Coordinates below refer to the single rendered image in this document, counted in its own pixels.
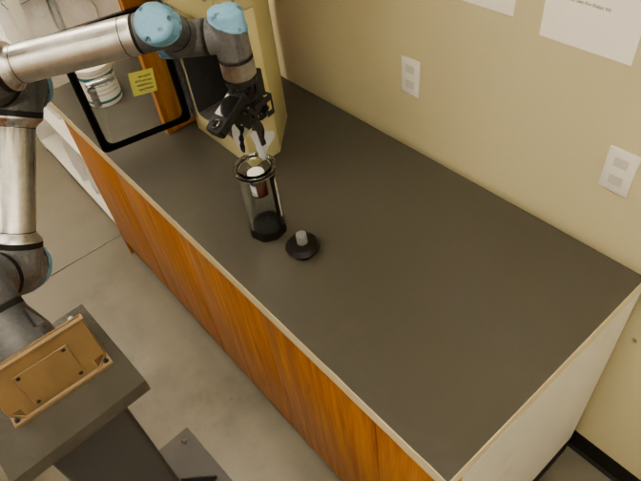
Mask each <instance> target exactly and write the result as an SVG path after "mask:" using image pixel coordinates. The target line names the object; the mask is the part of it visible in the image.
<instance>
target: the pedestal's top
mask: <svg viewBox="0 0 641 481"><path fill-rule="evenodd" d="M79 313H80V314H81V315H82V316H83V320H84V322H85V323H86V324H87V326H88V327H89V329H90V330H91V331H92V333H93V335H94V336H95V337H96V339H97V340H98V341H99V342H100V344H101V345H102V346H103V348H104V349H105V351H106V352H107V353H108V355H109V356H110V358H111V359H112V360H113V362H114V364H112V365H111V366H109V367H108V368H106V369H105V370H103V371H102V372H100V373H99V374H97V375H96V376H94V377H93V378H92V379H91V380H89V381H88V382H86V383H85V384H84V385H82V386H81V387H79V388H77V389H76V390H74V391H73V392H71V393H70V394H68V395H67V396H65V397H64V398H62V399H61V400H59V401H58V402H56V403H55V404H54V405H52V406H51V407H49V408H47V409H46V410H44V411H43V412H41V413H40V414H38V415H37V416H35V417H34V418H32V419H31V420H29V422H28V423H26V424H25V425H23V426H22V427H20V428H19V429H16V428H15V427H14V425H13V423H12V421H11V419H10V417H8V416H7V415H6V414H5V413H4V412H3V411H2V410H1V409H0V465H1V467H2V469H3V471H4V473H5V475H6V476H7V477H8V479H9V481H32V480H33V479H35V478H36V477H37V476H38V475H40V474H41V473H42V472H44V471H45V470H46V469H48V468H49V467H50V466H52V465H53V464H54V463H56V462H57V461H58V460H59V459H61V458H62V457H63V456H65V455H66V454H67V453H68V452H70V451H71V450H73V449H74V448H75V447H77V446H78V445H79V444H80V443H82V442H83V441H84V440H86V439H87V438H88V437H89V436H91V435H92V434H93V433H95V432H96V431H97V430H99V429H100V428H101V427H103V426H104V425H105V424H107V423H108V422H109V421H110V420H112V419H113V418H114V417H115V416H116V415H117V414H119V413H120V412H121V411H122V410H124V409H125V408H127V407H128V406H129V405H131V404H132V403H133V402H134V401H136V400H137V399H138V398H140V397H141V396H142V395H143V394H145V393H146V392H147V391H149V390H150V389H151V388H150V386H149V385H148V383H147V382H146V380H145V379H144V378H143V376H142V375H141V374H140V373H139V372H138V371H137V369H136V368H135V367H134V366H133V364H132V363H131V362H130V361H129V360H128V358H127V357H126V356H125V355H124V354H123V352H122V351H121V350H120V349H119V348H118V347H117V345H116V344H115V343H114V342H113V340H112V339H111V338H110V337H109V336H108V334H107V333H106V332H105V331H104V330H103V328H102V327H101V326H100V325H99V324H98V323H97V321H96V320H95V319H94V318H93V316H92V315H91V314H90V313H89V312H88V310H87V309H86V308H85V307H84V306H83V304H81V305H79V306H78V307H76V308H75V309H73V310H72V311H70V312H69V313H67V314H66V315H64V316H63V317H61V318H60V319H58V320H57V321H55V322H54V323H52V325H53V327H54V328H57V327H59V326H60V325H62V324H63V323H65V322H67V321H68V319H67V318H69V317H70V316H71V315H72V316H73V317H75V316H76V315H78V314H79Z"/></svg>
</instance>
